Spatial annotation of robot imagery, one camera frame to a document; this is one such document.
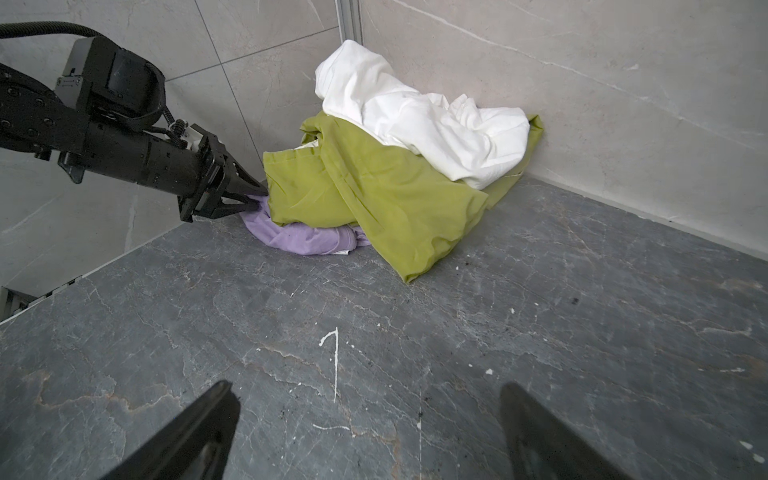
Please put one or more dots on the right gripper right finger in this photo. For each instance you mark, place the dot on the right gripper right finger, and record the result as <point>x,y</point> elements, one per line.
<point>540,446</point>

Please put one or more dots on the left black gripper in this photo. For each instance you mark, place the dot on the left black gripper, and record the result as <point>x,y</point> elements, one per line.
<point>202,180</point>

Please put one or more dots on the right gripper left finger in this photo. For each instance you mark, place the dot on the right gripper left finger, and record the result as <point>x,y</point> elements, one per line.
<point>194,445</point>

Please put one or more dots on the purple cloth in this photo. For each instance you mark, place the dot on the purple cloth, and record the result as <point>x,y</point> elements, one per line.
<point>299,238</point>

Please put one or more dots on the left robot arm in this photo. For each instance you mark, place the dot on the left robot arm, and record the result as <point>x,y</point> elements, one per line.
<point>34,120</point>

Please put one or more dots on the green cloth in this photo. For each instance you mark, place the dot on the green cloth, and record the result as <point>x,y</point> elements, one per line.
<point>413,215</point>

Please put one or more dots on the white cloth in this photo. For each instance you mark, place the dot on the white cloth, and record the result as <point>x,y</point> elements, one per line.
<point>462,141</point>

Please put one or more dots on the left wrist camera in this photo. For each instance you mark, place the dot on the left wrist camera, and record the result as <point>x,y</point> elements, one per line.
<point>101,78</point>

